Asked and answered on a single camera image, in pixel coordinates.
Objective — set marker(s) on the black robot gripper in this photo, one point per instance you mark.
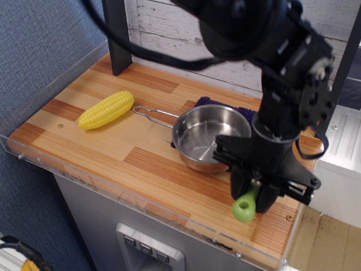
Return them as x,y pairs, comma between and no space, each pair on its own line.
271,161

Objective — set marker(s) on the green handled grey spatula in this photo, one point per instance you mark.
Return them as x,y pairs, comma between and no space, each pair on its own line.
244,207

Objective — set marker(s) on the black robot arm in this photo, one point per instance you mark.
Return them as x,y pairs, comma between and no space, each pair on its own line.
296,63

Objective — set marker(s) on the stainless steel saucepan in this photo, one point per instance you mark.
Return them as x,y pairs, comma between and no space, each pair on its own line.
200,160

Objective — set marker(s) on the white grooved side counter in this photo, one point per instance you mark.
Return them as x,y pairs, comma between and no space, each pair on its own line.
339,169

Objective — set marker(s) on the purple cloth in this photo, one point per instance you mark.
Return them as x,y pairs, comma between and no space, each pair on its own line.
214,102

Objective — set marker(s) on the silver ice dispenser panel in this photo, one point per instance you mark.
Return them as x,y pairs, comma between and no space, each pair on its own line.
143,252

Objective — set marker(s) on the grey toy fridge cabinet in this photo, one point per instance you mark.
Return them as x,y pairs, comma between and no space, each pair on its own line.
97,216

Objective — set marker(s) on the yellow plastic corn cob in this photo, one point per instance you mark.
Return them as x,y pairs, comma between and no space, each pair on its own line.
107,110

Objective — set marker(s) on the yellow object bottom left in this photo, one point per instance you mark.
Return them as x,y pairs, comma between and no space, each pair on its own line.
29,265

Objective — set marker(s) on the dark right shelf post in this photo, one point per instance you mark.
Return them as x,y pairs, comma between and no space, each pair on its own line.
339,23

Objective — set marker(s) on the dark shelf post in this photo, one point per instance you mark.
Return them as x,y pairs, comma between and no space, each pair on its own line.
115,19
339,23

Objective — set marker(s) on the dark left shelf post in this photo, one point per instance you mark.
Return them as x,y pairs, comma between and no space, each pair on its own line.
115,19

